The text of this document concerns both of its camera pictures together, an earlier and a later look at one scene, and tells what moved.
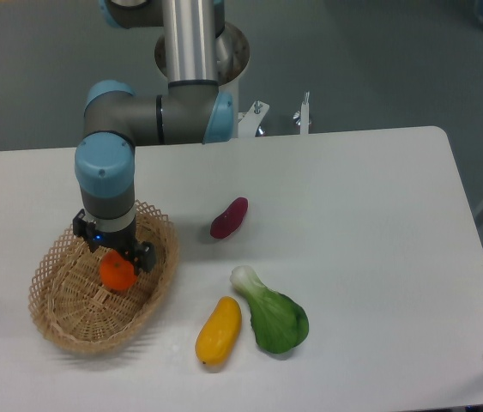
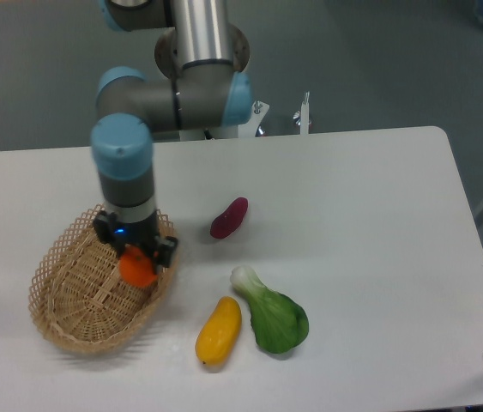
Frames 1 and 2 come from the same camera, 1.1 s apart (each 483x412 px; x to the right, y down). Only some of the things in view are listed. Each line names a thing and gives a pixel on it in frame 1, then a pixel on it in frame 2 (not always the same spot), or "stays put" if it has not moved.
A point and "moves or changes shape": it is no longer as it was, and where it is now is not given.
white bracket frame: x=250 y=122 stays put
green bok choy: x=278 y=322 stays put
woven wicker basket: x=72 y=305 stays put
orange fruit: x=117 y=273 moves or changes shape
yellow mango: x=218 y=335 stays put
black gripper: x=123 y=240 → x=146 y=232
